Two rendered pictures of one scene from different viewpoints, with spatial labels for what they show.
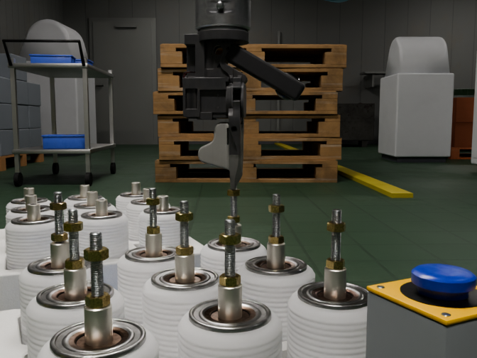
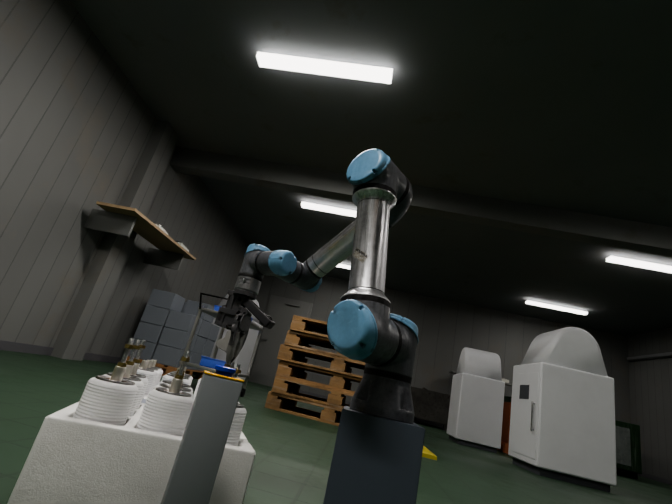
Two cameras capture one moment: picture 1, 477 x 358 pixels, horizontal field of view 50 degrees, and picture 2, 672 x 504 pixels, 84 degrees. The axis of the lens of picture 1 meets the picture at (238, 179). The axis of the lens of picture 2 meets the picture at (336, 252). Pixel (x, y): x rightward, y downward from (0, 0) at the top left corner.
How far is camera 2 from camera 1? 57 cm
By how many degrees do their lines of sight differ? 27
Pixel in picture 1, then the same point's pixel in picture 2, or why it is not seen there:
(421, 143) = (477, 432)
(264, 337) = (177, 399)
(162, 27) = (316, 310)
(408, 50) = (471, 358)
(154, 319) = not seen: hidden behind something
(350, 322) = not seen: hidden behind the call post
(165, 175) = (272, 404)
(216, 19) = (241, 285)
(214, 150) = (223, 342)
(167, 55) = (296, 323)
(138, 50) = not seen: hidden behind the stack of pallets
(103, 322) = (119, 372)
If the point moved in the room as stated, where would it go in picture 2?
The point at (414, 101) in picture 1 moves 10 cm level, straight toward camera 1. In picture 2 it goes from (473, 397) to (473, 396)
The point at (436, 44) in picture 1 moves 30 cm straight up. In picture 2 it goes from (492, 358) to (494, 336)
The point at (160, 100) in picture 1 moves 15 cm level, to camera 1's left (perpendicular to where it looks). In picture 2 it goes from (284, 350) to (270, 347)
